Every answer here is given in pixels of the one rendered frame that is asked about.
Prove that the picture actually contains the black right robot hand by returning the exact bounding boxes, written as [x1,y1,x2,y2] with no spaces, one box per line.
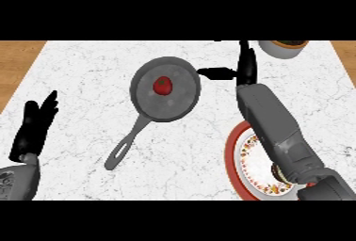
[197,40,259,88]

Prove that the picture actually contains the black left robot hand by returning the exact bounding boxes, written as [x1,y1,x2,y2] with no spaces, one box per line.
[9,89,61,164]

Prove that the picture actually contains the red tomato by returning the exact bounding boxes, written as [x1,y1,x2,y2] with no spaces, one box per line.
[153,75,175,96]

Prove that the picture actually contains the grey frying pan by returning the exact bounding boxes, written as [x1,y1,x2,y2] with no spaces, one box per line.
[104,56,203,171]

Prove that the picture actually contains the red-rimmed patterned white plate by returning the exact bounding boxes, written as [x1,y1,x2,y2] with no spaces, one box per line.
[225,120,309,201]

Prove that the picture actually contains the white pot with brown rim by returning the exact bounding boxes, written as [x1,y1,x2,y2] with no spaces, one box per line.
[258,40,311,60]

